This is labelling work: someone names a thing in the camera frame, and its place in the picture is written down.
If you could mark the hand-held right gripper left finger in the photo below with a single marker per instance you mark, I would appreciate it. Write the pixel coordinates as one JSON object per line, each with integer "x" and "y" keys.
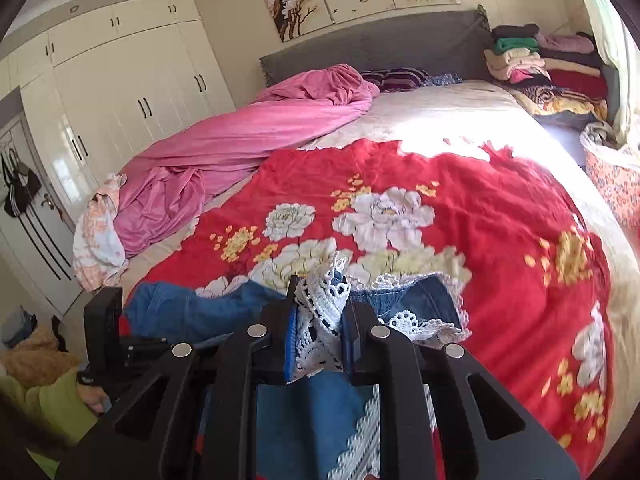
{"x": 291, "y": 342}

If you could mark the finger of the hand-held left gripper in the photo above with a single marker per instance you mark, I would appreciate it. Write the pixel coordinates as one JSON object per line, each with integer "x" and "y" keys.
{"x": 145, "y": 347}

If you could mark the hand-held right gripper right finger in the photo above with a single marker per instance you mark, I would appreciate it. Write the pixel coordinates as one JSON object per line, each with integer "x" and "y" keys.
{"x": 350, "y": 347}

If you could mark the blue denim pants lace trim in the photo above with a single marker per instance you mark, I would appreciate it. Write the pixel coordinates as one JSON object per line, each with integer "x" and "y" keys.
{"x": 200, "y": 310}

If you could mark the person's left hand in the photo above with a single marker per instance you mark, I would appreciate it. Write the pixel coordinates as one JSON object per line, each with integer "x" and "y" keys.
{"x": 94, "y": 399}

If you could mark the tan fluffy coat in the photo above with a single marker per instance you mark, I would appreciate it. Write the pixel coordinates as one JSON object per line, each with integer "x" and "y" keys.
{"x": 35, "y": 357}

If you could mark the grey hat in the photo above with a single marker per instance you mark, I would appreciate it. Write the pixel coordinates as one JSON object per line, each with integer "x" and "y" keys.
{"x": 17, "y": 327}

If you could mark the white orange floral cloth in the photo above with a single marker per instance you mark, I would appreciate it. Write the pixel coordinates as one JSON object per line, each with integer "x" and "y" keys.
{"x": 97, "y": 240}

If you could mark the white room door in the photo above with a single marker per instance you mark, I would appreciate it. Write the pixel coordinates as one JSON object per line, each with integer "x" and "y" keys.
{"x": 35, "y": 245}

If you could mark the red floral blanket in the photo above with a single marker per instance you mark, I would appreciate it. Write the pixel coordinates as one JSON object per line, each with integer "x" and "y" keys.
{"x": 475, "y": 260}

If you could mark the black hanging bag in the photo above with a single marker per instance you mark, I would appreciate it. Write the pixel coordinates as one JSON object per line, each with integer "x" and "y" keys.
{"x": 20, "y": 192}

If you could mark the pink velvet blanket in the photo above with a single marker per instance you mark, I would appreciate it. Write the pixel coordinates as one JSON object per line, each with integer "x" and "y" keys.
{"x": 250, "y": 130}

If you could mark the cream white wardrobe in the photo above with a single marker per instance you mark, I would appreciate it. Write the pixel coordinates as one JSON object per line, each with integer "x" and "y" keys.
{"x": 125, "y": 85}

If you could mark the purple striped pillow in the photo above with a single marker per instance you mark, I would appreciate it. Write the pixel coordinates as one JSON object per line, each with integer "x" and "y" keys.
{"x": 395, "y": 79}

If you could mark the blue floral pillow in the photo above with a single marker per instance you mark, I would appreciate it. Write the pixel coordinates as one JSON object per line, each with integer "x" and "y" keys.
{"x": 445, "y": 79}

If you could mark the grey padded headboard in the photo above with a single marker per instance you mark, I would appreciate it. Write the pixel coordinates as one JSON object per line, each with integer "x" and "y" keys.
{"x": 375, "y": 50}

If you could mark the floral fabric laundry basket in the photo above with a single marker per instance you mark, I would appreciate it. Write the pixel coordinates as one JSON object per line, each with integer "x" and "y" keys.
{"x": 612, "y": 180}

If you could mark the folded yellow patterned blanket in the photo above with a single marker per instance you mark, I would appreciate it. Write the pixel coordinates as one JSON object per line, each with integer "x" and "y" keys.
{"x": 565, "y": 102}

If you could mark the pile of folded clothes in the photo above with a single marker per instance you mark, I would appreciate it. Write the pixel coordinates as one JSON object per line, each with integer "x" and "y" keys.
{"x": 540, "y": 60}

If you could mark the pale window curtain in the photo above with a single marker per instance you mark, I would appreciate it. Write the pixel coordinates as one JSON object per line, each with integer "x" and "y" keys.
{"x": 615, "y": 50}

